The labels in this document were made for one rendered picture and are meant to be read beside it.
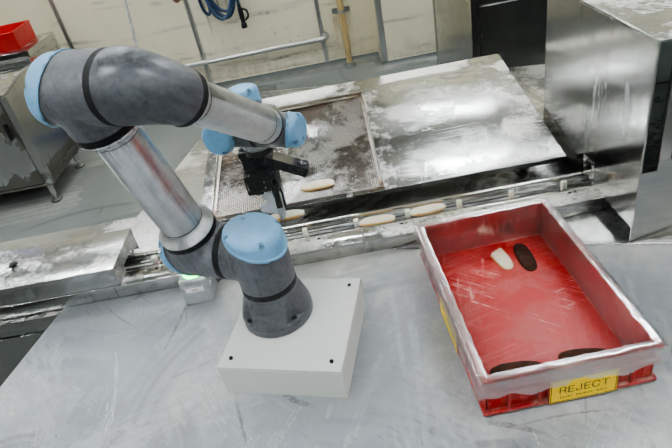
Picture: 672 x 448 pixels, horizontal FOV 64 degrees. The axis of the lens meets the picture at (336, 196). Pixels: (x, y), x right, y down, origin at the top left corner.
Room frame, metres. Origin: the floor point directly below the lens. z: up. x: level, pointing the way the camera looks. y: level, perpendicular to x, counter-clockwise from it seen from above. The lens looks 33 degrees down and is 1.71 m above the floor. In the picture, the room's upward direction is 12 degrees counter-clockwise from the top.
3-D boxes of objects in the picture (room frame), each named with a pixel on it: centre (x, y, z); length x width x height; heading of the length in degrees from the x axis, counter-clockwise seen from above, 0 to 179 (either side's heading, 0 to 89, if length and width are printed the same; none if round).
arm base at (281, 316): (0.87, 0.17, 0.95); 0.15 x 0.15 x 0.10
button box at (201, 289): (1.07, 0.39, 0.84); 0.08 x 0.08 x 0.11; 87
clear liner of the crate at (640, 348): (0.80, -0.33, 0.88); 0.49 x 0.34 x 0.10; 0
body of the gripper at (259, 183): (1.19, 0.17, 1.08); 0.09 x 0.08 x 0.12; 87
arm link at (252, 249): (0.87, 0.18, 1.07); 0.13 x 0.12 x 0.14; 64
